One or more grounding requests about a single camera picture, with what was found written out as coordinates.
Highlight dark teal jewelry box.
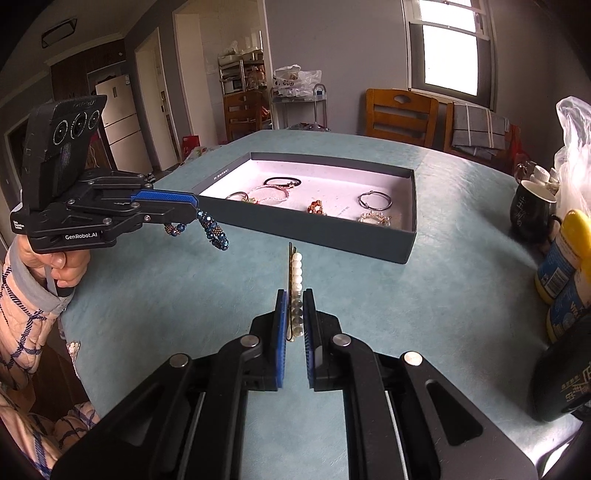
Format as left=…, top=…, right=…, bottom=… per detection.
left=191, top=151, right=417, bottom=265

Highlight white bottle caps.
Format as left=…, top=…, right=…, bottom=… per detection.
left=528, top=165, right=560, bottom=186

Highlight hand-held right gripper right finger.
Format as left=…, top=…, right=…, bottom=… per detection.
left=302, top=287, right=539, bottom=480

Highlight ceiling light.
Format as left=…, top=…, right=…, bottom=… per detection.
left=40, top=17, right=78, bottom=49

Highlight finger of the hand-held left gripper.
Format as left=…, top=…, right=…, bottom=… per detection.
left=78, top=168, right=201, bottom=208
left=68, top=202, right=198, bottom=228

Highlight black glossy package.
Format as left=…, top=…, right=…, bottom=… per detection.
left=528, top=338, right=591, bottom=424

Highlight person's checked quilted clothing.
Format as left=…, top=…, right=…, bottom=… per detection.
left=0, top=382, right=101, bottom=479

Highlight blue beaded bracelet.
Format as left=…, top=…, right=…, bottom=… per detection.
left=164, top=209, right=230, bottom=252

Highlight grey checked cloth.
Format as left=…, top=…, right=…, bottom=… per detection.
left=452, top=104, right=512, bottom=158

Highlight yellow capped bottle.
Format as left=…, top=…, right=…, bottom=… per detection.
left=534, top=209, right=591, bottom=304
left=547, top=258, right=591, bottom=343

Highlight metal shelf rack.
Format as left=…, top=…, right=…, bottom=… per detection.
left=217, top=50, right=269, bottom=136

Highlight pink cord bracelet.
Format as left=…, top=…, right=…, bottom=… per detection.
left=248, top=182, right=297, bottom=205

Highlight black mug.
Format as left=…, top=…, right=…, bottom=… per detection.
left=510, top=179, right=562, bottom=246

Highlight wooden chair with cloth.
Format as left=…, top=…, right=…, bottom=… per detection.
left=442, top=102, right=514, bottom=161

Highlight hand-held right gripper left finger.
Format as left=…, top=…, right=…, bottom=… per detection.
left=51, top=287, right=291, bottom=480

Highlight clear plastic bag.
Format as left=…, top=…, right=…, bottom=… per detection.
left=553, top=96, right=591, bottom=219

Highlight white fridge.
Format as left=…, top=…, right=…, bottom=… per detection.
left=95, top=76, right=153, bottom=175

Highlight white plastic bag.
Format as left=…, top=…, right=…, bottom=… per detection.
left=272, top=65, right=322, bottom=98

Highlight window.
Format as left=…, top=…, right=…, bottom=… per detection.
left=401, top=0, right=498, bottom=110

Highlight pearl gold hair clip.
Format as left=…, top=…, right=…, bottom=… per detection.
left=288, top=241, right=307, bottom=343

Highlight white door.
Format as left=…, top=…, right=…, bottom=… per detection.
left=134, top=27, right=179, bottom=170

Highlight person's left hand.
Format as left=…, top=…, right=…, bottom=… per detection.
left=17, top=240, right=91, bottom=289

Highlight metal cart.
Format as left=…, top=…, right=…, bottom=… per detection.
left=270, top=84, right=329, bottom=133

